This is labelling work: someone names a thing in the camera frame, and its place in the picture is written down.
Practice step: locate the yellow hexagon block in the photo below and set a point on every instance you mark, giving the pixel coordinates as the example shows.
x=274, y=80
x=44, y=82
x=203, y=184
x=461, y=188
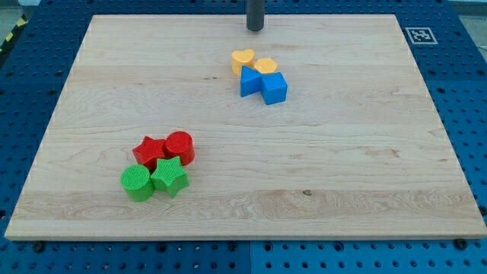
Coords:
x=266, y=66

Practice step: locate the yellow heart block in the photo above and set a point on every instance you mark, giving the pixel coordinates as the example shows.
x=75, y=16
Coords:
x=241, y=58

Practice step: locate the blue triangle block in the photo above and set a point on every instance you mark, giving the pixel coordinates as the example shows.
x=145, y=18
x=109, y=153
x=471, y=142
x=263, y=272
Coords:
x=250, y=81

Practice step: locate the blue cube block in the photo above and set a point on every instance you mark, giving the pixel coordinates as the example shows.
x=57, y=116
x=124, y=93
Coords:
x=274, y=88

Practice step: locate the red cylinder block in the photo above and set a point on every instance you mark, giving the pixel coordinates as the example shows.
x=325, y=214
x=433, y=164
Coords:
x=180, y=144

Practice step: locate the green star block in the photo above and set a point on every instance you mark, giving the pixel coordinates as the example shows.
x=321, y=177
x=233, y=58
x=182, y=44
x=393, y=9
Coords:
x=169, y=176

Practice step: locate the red star block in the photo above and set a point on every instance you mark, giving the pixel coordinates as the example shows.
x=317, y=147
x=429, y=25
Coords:
x=149, y=151

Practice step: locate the light wooden board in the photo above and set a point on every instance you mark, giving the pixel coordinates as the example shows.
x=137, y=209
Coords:
x=356, y=152

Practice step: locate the green cylinder block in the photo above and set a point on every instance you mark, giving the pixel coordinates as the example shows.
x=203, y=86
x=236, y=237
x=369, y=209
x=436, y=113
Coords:
x=136, y=181

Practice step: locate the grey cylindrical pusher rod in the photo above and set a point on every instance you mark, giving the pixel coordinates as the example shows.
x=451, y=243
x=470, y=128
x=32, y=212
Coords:
x=255, y=14

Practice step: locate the white fiducial marker tag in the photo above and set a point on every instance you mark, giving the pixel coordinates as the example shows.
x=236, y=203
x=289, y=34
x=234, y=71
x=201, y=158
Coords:
x=421, y=36

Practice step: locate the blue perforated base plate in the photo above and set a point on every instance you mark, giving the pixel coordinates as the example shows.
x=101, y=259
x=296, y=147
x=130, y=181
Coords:
x=35, y=71

